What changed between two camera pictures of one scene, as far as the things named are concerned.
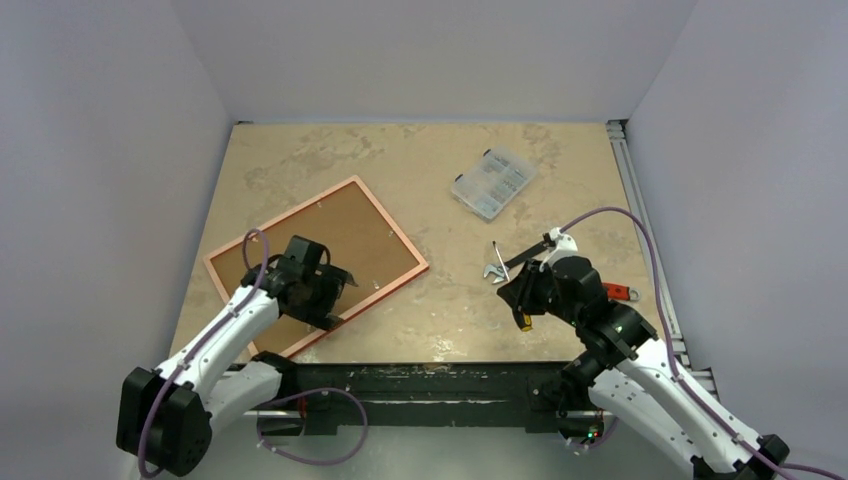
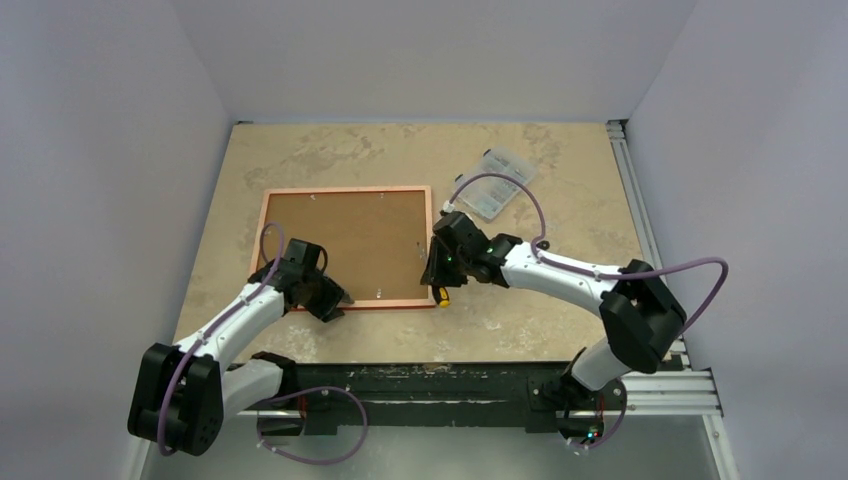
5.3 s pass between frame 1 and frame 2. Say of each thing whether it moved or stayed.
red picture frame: moved
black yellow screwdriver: moved
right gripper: moved
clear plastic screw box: stayed
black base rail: stayed
